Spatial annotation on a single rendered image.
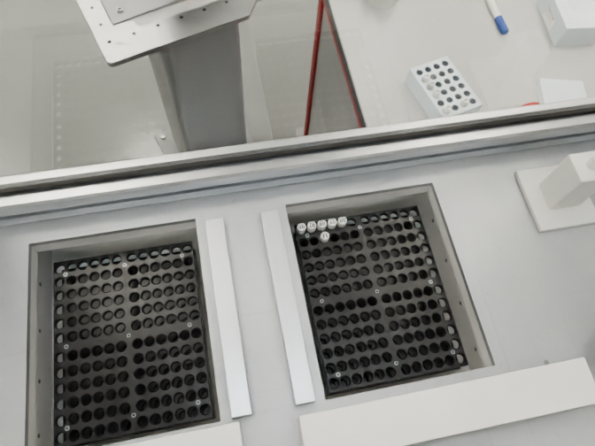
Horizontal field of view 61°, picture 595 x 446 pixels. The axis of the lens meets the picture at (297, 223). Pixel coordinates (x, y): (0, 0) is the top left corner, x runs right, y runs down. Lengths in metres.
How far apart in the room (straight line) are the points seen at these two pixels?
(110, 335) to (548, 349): 0.52
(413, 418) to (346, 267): 0.21
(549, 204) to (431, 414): 0.32
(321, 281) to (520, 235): 0.26
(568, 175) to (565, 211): 0.07
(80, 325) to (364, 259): 0.38
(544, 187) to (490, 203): 0.07
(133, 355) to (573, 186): 0.56
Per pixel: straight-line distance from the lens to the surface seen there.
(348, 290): 0.69
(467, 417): 0.58
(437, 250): 0.76
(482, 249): 0.68
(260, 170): 0.62
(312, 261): 0.67
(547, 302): 0.69
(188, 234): 0.76
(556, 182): 0.71
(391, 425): 0.56
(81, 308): 0.72
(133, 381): 0.65
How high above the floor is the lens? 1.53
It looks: 65 degrees down
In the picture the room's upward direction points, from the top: 7 degrees clockwise
